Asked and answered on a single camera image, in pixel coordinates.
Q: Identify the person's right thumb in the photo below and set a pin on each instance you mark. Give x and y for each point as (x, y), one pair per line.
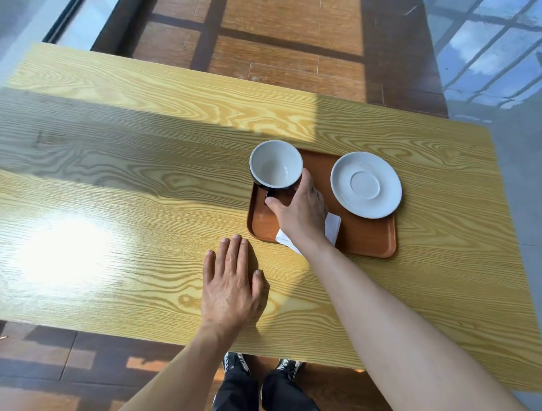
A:
(277, 207)

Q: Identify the white saucer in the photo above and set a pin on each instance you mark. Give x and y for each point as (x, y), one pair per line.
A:
(366, 185)

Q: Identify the person's left forearm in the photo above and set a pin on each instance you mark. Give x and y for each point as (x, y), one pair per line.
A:
(178, 372)

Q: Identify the person's black trousers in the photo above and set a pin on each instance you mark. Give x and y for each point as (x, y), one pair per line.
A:
(239, 393)

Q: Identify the person's left middle finger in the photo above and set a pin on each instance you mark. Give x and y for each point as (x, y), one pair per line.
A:
(236, 256)

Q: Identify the person's left black white shoe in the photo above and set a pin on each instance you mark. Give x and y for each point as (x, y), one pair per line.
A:
(235, 363)

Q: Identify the black door frame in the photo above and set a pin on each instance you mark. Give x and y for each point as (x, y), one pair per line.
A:
(62, 20)

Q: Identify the brown plastic tray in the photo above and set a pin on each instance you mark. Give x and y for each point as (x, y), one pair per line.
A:
(364, 235)

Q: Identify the person's right forearm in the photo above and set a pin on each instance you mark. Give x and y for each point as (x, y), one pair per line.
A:
(393, 334)

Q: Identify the person's left thumb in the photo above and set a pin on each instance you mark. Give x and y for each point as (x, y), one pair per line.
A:
(258, 288)

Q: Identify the person's black white shoe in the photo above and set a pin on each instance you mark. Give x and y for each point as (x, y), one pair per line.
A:
(235, 363)
(290, 368)

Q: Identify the person's right black white shoe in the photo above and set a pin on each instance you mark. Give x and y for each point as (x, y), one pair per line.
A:
(290, 368)

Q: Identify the dark cup with white inside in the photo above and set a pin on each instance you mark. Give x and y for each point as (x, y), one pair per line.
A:
(276, 163)

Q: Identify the person's left hand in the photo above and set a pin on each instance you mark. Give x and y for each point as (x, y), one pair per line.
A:
(228, 292)

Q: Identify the person's left little finger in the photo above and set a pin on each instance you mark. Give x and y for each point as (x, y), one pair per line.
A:
(210, 269)

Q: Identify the white paper napkin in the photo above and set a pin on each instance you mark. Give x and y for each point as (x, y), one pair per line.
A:
(333, 226)

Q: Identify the person's right hand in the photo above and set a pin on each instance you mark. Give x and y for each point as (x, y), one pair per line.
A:
(302, 218)

